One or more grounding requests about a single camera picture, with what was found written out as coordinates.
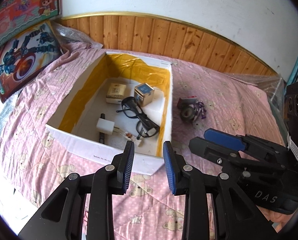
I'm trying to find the right hand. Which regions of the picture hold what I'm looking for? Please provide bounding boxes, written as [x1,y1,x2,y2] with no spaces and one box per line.
[264,210,294,232]

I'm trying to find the black frame eyeglasses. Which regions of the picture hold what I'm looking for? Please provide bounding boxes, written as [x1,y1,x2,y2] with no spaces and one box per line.
[116,96,160,139]

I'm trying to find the staples box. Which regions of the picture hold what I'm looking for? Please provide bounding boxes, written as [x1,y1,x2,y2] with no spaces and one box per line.
[177,96,198,109]

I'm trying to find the black tape roll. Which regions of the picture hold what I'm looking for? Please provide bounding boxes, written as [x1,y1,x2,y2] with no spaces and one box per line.
[180,105,196,122]

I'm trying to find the beige small box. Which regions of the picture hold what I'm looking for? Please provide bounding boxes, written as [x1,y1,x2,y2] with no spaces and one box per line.
[106,83,127,104]

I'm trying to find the clear bubble wrap bag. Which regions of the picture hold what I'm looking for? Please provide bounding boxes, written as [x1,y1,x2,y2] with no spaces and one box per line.
[50,21,103,51]

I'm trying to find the white charger plug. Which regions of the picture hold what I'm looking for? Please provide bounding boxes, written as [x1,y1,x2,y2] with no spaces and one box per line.
[96,118,121,135]

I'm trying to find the pink girl toy box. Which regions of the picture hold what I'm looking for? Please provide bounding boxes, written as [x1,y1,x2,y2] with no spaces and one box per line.
[0,0,61,47]

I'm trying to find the gold cube box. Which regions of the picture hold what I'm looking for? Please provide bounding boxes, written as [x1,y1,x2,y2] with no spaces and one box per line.
[134,83,154,107]

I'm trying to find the pink bear pattern quilt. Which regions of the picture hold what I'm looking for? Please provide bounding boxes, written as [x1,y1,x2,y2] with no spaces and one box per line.
[0,42,283,239]

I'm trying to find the blue robot toy box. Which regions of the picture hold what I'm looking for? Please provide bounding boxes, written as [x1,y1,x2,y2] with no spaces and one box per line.
[0,20,63,103]

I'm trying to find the teal item on wall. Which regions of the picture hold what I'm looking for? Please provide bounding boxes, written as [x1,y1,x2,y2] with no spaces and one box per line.
[287,56,298,85]

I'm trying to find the bubble wrap at right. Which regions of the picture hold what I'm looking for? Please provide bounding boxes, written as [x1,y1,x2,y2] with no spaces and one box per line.
[226,73,284,113]

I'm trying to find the white cardboard box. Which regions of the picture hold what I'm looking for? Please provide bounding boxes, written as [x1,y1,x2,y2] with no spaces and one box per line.
[46,51,173,175]

